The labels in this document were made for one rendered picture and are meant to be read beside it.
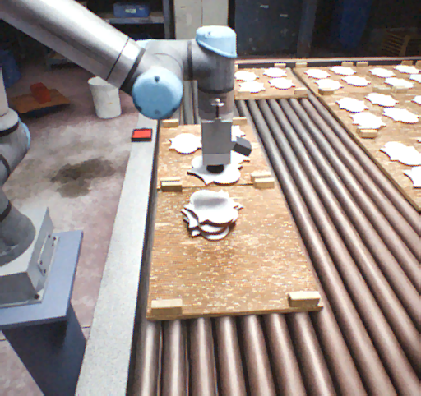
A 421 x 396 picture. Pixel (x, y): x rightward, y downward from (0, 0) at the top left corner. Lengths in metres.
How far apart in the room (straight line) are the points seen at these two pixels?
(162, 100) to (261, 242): 0.44
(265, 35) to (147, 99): 5.41
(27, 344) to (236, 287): 0.56
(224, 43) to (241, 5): 5.07
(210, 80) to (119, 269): 0.46
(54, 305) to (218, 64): 0.62
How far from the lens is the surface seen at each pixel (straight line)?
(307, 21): 5.36
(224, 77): 0.67
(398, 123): 1.53
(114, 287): 0.78
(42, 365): 1.11
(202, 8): 5.56
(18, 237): 0.82
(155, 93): 0.52
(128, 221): 0.92
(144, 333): 0.70
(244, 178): 1.02
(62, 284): 0.88
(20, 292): 0.85
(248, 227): 0.85
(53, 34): 0.54
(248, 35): 5.82
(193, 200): 0.84
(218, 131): 0.70
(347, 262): 0.85
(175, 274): 0.75
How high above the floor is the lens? 1.52
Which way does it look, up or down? 36 degrees down
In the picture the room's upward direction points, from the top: straight up
